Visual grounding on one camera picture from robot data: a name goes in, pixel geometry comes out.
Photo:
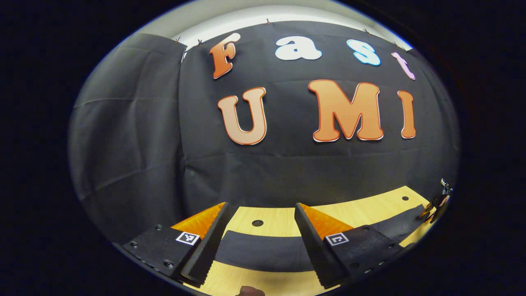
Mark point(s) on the dark grey jeans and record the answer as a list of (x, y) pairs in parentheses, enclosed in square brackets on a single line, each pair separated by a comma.
[(263, 250)]

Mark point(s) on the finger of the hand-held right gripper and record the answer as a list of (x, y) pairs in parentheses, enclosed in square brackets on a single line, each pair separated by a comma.
[(426, 210)]

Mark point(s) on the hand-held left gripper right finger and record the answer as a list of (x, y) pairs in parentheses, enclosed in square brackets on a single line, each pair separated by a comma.
[(312, 246)]

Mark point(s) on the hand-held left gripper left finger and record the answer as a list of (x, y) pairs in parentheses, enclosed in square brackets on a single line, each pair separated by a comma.
[(211, 246)]

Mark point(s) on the black backdrop cloth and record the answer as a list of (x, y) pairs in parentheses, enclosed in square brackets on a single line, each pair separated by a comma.
[(287, 172)]

